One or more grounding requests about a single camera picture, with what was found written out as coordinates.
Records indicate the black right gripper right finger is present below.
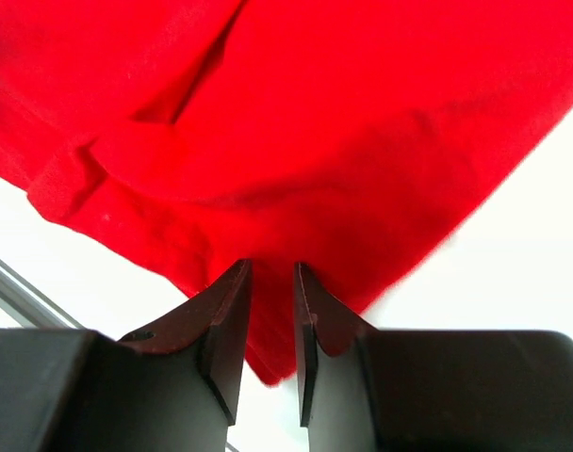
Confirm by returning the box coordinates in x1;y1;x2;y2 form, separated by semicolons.
294;264;573;451

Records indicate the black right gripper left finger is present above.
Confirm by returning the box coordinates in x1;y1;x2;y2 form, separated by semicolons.
0;260;253;451

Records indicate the red t shirt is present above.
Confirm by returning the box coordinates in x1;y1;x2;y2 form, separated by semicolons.
0;1;573;385

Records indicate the aluminium table rail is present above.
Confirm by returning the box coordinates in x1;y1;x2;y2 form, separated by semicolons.
0;259;84;330

